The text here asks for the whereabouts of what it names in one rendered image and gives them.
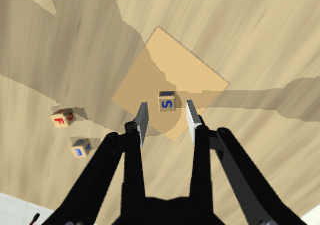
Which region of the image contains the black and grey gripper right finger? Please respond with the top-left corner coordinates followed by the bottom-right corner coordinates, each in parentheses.
top-left (186, 100), bottom-right (308, 225)

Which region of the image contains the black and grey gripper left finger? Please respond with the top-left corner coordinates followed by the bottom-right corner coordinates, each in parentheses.
top-left (41, 102), bottom-right (149, 225)

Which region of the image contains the wooden letter block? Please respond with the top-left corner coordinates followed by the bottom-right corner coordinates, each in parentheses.
top-left (158, 91), bottom-right (176, 112)
top-left (71, 138), bottom-right (92, 158)
top-left (50, 108), bottom-right (76, 128)

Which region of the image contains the tan flat mat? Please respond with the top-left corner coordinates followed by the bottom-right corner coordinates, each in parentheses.
top-left (111, 27), bottom-right (228, 141)

